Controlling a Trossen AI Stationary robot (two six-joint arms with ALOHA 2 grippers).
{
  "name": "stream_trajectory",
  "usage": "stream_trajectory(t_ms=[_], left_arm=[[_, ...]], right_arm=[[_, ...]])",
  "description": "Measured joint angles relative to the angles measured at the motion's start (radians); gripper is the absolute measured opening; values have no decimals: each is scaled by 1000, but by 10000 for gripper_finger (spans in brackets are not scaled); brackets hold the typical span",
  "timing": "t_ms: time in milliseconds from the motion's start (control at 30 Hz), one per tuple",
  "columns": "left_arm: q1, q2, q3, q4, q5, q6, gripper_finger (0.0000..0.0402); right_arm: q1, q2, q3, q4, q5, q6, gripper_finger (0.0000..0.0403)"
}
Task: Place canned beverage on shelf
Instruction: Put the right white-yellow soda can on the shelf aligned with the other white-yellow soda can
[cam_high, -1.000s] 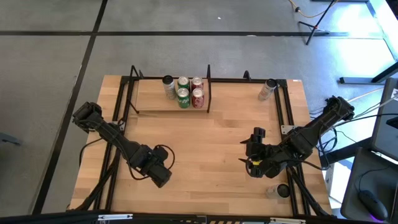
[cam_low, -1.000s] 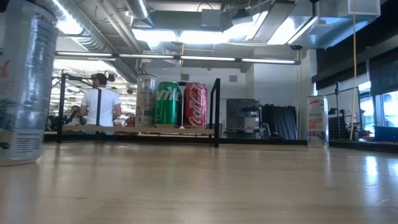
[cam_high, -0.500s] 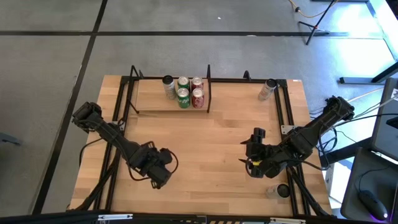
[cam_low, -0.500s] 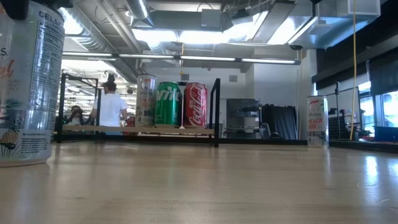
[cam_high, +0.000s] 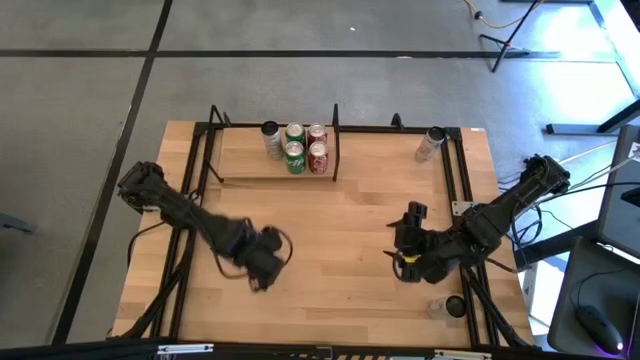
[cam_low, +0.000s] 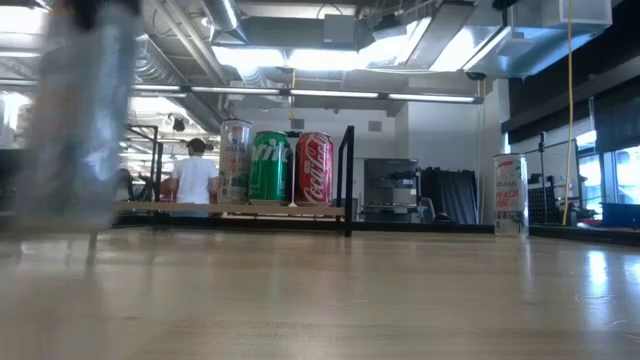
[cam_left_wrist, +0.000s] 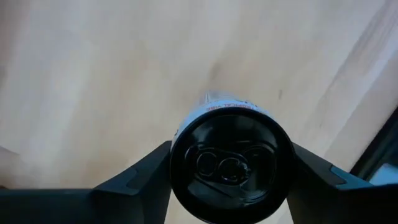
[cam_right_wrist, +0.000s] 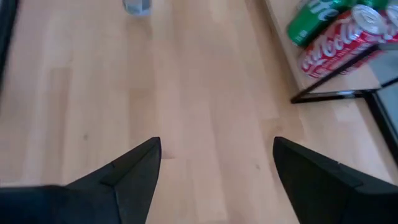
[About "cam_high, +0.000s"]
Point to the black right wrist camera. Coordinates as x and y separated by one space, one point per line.
416 212

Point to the wooden shelf black metal frame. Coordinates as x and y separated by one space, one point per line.
245 160

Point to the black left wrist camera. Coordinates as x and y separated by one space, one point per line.
272 238

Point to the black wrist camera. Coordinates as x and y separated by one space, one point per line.
272 238
416 212

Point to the green Sprite can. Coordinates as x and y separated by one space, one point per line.
295 132
295 157

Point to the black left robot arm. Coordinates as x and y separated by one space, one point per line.
185 212

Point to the white red Celsius slim can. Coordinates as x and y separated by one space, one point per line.
428 147

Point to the black rig beam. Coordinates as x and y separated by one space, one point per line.
100 350

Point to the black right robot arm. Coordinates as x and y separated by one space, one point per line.
500 215

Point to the black computer mouse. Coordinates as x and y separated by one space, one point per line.
600 330

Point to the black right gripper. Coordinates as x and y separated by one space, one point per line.
425 255

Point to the red Coca-Cola can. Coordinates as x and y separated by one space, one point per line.
317 134
318 157

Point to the silver pineapple Celsius slim can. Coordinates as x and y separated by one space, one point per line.
440 307

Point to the dark chair base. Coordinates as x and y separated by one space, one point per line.
15 223

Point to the silver metal mounting plate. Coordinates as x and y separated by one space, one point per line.
462 208

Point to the black tripod stand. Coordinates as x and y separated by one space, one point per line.
505 42

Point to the black aluminium table frame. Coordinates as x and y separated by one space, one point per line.
370 128

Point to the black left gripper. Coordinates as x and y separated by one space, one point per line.
257 257

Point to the silver beam bracket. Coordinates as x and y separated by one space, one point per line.
462 355
185 348

